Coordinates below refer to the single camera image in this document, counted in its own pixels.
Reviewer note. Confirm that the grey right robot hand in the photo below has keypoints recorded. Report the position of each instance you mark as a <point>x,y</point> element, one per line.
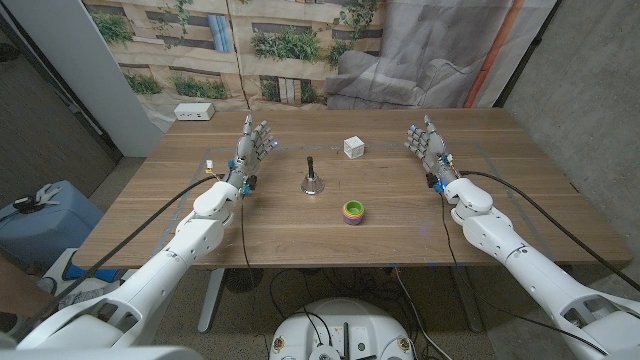
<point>434,150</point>

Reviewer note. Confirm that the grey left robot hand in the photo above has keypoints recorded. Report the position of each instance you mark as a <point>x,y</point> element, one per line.
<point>246,152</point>

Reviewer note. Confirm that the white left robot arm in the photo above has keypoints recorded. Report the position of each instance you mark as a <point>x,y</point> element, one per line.
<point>165,270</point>

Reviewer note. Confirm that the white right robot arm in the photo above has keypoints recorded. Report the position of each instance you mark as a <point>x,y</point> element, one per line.
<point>530,275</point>

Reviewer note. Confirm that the small white cube box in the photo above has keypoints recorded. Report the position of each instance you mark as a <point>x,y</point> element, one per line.
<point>354,147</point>

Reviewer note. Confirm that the colourful stacked toy cups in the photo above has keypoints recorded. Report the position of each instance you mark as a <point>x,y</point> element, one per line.
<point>353,214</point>

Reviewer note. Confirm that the black and grey hand tool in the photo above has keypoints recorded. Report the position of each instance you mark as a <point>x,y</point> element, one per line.
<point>30,202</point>

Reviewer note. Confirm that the white power strip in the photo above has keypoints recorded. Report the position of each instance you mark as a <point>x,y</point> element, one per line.
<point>194,111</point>

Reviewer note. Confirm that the printed fabric backdrop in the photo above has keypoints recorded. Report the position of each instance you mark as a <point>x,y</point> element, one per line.
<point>300,55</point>

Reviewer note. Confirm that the black round floor object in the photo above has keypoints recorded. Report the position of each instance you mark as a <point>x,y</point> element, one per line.
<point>243,279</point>

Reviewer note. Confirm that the white table leg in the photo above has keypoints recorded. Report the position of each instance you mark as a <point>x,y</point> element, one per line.
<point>467,300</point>
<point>211,300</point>

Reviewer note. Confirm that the white robot torso base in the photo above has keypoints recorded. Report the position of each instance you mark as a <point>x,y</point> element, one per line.
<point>342,320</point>

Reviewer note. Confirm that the blue plastic case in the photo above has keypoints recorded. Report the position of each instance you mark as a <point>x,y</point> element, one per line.
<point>45,230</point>

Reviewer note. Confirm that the white and blue floor device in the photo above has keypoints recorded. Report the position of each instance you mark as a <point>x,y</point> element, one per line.
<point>60,280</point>

